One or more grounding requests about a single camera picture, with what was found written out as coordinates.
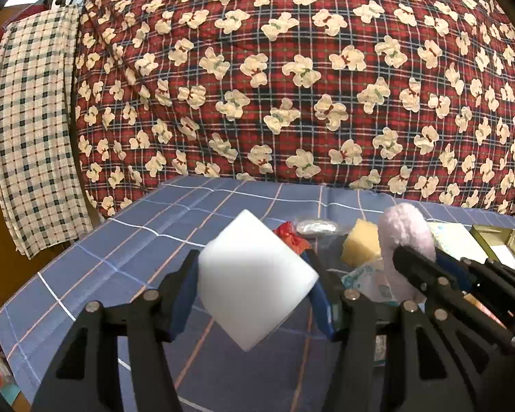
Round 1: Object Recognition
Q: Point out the red wrapper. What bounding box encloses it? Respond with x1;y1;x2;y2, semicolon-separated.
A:
272;220;312;256

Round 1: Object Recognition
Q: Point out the patterned tissue pack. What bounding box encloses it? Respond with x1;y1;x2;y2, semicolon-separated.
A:
426;221;488;263

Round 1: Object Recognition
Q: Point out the yellow sponge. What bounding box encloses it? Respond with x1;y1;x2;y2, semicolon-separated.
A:
341;218;383;267

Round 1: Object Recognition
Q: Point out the white sponge block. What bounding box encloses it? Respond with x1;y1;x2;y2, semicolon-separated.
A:
197;209;320;352

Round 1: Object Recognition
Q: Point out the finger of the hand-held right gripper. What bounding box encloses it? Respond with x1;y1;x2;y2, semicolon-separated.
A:
392;246;515;351
435;251;515;332

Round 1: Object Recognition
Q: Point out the blue plaid tablecloth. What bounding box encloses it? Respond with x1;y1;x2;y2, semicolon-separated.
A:
0;175;515;412

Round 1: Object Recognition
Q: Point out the gold rectangular tin box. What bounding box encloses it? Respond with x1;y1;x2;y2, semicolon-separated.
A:
469;224;515;276

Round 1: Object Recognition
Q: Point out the clear plastic bag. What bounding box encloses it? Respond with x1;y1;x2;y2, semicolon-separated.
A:
295;217;340;237

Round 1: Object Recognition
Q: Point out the pink fluffy cloth roll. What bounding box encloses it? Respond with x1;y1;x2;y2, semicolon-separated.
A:
377;203;437;304

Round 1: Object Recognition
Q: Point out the beige green checkered cloth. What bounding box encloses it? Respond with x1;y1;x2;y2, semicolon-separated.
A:
0;6;96;261

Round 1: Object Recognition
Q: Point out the red plaid bear blanket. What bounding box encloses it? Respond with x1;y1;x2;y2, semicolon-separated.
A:
74;0;515;225

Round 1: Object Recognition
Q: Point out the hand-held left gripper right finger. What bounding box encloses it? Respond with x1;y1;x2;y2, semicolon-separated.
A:
302;249;499;412

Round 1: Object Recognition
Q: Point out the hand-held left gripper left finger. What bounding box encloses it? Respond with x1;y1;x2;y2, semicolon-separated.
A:
32;249;201;412

